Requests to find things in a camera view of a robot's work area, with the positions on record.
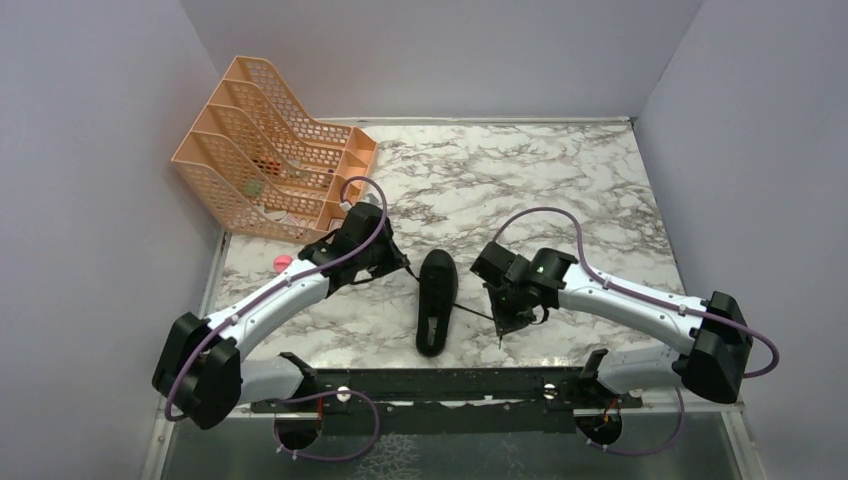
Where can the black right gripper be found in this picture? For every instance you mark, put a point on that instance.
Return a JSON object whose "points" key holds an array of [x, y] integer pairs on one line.
{"points": [[505, 322]]}

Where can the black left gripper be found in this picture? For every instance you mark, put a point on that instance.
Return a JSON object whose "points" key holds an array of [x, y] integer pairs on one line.
{"points": [[395, 258]]}

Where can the black canvas sneaker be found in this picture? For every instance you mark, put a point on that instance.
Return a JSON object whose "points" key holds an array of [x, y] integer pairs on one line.
{"points": [[437, 258]]}

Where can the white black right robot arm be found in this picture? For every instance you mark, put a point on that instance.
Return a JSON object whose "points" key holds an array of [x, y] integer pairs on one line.
{"points": [[702, 347]]}

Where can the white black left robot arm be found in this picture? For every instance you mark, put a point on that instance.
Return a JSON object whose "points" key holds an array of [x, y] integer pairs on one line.
{"points": [[204, 372]]}

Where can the pink capped small bottle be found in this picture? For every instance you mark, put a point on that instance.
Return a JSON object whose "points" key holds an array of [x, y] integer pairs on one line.
{"points": [[281, 263]]}

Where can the orange plastic file organizer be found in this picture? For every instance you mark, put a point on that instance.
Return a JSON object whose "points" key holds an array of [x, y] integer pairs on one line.
{"points": [[263, 166]]}

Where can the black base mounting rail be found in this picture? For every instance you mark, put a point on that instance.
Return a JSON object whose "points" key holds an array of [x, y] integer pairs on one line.
{"points": [[443, 401]]}

